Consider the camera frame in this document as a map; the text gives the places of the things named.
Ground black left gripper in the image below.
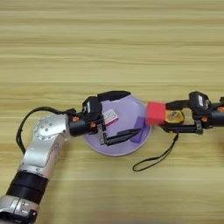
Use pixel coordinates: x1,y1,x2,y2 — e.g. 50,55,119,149
67,90,143,147

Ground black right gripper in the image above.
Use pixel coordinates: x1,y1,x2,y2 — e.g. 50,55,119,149
158,99,224,136

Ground yellow tape measure with strap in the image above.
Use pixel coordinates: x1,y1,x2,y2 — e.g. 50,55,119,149
132,109,186,172

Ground white pink eraser box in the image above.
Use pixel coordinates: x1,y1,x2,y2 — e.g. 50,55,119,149
101,108,120,127

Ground red cube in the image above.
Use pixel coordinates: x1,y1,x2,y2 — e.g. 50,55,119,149
145,101,167,127

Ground purple rectangular block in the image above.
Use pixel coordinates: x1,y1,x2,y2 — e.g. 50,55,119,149
129,115,146,144

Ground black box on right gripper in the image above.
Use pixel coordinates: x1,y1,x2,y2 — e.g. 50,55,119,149
188,90,212,116

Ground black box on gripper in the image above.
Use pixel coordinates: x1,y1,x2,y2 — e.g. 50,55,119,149
188,90,212,116
81,95,104,123

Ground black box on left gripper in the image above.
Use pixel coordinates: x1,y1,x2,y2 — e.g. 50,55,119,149
81,95,104,123

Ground purple round plate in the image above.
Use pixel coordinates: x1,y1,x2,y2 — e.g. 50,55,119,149
83,93,153,158

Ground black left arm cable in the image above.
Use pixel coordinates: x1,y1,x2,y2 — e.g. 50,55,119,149
15,106,77,156

